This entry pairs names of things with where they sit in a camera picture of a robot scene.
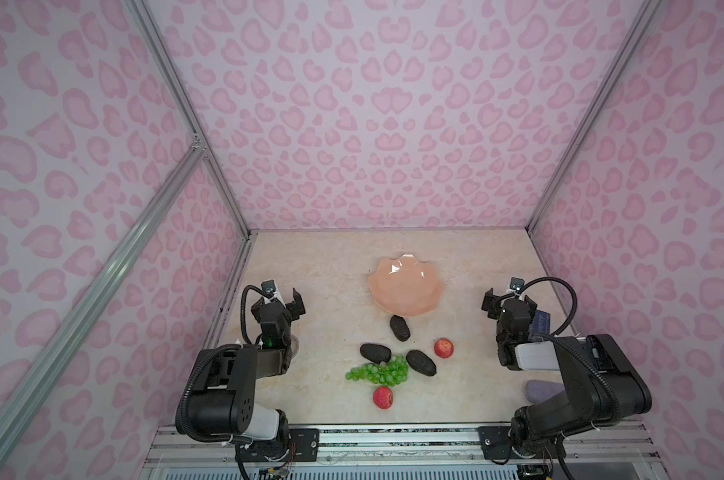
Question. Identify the green grape bunch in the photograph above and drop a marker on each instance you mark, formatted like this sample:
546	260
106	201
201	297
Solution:
388	374

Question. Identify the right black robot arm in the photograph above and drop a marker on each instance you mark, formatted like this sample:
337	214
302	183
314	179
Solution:
601	387

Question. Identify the pink flower-shaped fruit bowl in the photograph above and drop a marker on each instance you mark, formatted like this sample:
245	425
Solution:
405	286

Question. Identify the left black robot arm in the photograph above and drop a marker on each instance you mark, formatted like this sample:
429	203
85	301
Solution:
218	402

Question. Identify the red apple front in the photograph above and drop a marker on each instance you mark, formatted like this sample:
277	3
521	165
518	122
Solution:
383	398

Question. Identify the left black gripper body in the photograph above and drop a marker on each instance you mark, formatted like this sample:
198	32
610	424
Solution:
277	306

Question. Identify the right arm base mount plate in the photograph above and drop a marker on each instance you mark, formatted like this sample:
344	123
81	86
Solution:
497	444

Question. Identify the dark blue booklet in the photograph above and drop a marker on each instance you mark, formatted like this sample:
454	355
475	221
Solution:
541	322

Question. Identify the red apple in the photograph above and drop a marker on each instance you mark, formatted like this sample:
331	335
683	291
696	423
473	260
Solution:
443	348
383	398

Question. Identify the purple grey pad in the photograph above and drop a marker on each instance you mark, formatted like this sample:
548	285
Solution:
538	391

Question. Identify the diagonal aluminium frame bar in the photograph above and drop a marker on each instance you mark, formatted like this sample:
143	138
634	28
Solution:
19	410

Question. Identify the dark avocado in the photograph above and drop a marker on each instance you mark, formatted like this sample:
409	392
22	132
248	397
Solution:
421	363
400	328
375	353

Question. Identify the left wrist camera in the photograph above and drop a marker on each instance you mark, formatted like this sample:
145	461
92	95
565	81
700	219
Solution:
271	292

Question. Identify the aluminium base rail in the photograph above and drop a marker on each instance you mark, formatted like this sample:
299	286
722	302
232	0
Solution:
414	451

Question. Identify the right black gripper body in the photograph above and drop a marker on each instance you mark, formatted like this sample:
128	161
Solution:
512	303

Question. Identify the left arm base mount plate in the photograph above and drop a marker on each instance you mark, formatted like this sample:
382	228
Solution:
292	444

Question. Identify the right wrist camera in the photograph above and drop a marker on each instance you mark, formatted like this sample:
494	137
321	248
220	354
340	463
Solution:
516	285

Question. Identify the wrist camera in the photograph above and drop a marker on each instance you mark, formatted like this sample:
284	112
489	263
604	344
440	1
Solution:
271	292
516	285

